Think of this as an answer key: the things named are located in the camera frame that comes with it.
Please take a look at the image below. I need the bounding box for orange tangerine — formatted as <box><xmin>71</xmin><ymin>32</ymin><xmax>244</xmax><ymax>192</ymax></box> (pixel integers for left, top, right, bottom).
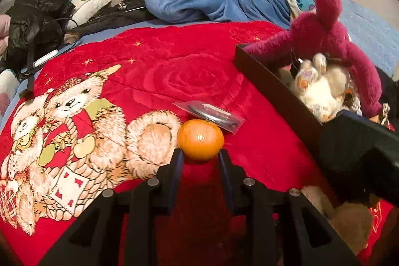
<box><xmin>177</xmin><ymin>119</ymin><xmax>224</xmax><ymax>162</ymax></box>

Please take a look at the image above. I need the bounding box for round silver item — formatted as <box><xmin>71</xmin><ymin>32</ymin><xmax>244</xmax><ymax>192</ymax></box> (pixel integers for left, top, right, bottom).
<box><xmin>174</xmin><ymin>100</ymin><xmax>245</xmax><ymax>134</ymax></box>

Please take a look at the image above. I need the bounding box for red teddy bear blanket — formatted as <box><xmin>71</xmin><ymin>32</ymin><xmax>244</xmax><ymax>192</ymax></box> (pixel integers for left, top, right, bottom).
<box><xmin>0</xmin><ymin>19</ymin><xmax>397</xmax><ymax>266</ymax></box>

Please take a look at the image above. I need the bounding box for white patterned plush toy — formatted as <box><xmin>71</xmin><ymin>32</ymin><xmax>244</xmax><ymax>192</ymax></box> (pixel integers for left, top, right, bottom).
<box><xmin>290</xmin><ymin>53</ymin><xmax>363</xmax><ymax>123</ymax></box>

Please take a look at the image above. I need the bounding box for black cardboard box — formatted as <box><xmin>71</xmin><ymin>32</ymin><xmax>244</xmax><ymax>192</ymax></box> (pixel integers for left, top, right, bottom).
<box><xmin>234</xmin><ymin>45</ymin><xmax>398</xmax><ymax>170</ymax></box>

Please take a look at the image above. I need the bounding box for beige small teddy plush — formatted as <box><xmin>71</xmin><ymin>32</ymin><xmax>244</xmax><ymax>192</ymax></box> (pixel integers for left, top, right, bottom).
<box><xmin>300</xmin><ymin>186</ymin><xmax>372</xmax><ymax>255</ymax></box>

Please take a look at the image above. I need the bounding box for magenta plush toy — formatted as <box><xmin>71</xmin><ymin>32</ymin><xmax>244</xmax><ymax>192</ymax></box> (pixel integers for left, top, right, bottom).
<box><xmin>245</xmin><ymin>0</ymin><xmax>382</xmax><ymax>117</ymax></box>

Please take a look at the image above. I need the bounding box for dark garment near pillow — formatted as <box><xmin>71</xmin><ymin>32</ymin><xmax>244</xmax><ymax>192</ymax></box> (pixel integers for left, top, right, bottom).
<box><xmin>64</xmin><ymin>0</ymin><xmax>156</xmax><ymax>45</ymax></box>

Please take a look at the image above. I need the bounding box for cartoon print pillow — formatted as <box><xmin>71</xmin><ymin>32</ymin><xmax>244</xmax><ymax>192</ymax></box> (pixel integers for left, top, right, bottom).
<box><xmin>66</xmin><ymin>0</ymin><xmax>111</xmax><ymax>31</ymax></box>

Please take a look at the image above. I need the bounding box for blue bed sheet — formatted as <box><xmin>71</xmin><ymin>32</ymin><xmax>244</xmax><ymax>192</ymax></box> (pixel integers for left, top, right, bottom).
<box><xmin>0</xmin><ymin>0</ymin><xmax>399</xmax><ymax>117</ymax></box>

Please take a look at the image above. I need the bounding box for black puffer jacket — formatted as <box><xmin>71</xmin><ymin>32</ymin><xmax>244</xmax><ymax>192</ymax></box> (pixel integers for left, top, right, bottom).
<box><xmin>3</xmin><ymin>0</ymin><xmax>74</xmax><ymax>70</ymax></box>

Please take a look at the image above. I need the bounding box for pink quilted garment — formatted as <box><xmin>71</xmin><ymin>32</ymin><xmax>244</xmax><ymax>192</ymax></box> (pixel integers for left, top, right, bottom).
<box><xmin>0</xmin><ymin>14</ymin><xmax>11</xmax><ymax>57</ymax></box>

